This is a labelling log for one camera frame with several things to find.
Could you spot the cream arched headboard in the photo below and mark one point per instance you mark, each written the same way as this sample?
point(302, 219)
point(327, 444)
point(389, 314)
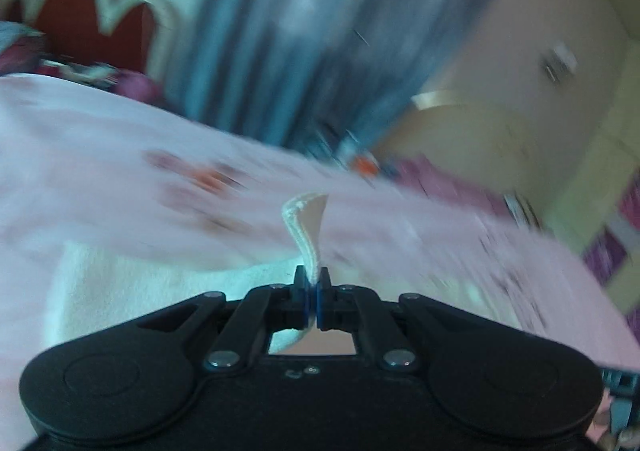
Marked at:
point(465, 141)

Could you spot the purple crumpled cloth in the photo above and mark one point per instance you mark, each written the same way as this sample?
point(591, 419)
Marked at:
point(137, 85)

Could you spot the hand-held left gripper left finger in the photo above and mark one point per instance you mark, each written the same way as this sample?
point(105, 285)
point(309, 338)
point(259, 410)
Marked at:
point(302, 302)

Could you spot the purple pillow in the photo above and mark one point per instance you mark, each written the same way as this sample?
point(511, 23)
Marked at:
point(440, 181)

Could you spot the multicoloured crumpled cloth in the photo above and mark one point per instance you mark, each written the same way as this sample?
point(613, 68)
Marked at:
point(30, 58)

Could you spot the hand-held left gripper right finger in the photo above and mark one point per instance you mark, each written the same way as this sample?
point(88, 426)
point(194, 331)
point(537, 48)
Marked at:
point(319, 303)

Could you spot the purple wall poster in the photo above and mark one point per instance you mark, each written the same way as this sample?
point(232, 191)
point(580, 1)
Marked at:
point(606, 256)
point(630, 208)

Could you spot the blue curtain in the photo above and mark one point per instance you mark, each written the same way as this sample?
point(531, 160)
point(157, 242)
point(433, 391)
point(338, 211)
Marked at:
point(300, 31)

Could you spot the pink floral bedsheet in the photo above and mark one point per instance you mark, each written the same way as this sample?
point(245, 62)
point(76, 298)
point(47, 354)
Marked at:
point(100, 156)

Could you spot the white knit garment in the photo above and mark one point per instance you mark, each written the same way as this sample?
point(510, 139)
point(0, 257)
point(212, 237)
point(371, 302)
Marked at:
point(305, 226)

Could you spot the cream wardrobe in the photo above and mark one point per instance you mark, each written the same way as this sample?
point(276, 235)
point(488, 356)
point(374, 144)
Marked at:
point(595, 171)

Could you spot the wall lamp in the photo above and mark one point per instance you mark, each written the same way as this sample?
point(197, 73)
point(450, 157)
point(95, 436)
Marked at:
point(560, 62)

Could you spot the red headboard with white frame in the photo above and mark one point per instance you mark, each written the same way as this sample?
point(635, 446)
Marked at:
point(75, 6)

